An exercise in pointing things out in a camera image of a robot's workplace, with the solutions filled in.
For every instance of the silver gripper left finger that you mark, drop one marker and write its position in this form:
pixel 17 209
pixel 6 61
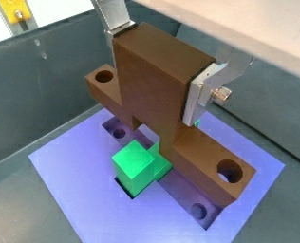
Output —
pixel 114 17

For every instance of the purple insertion board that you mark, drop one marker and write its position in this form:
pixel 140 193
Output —
pixel 75 167

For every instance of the green block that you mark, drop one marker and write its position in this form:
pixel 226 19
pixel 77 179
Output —
pixel 138 162

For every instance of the yellow bracket on post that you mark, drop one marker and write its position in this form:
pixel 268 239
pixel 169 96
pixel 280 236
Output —
pixel 18 16

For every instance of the brown T-shaped block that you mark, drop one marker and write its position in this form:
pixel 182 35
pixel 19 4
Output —
pixel 144 89

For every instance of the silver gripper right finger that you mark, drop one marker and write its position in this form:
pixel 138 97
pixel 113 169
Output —
pixel 208 87

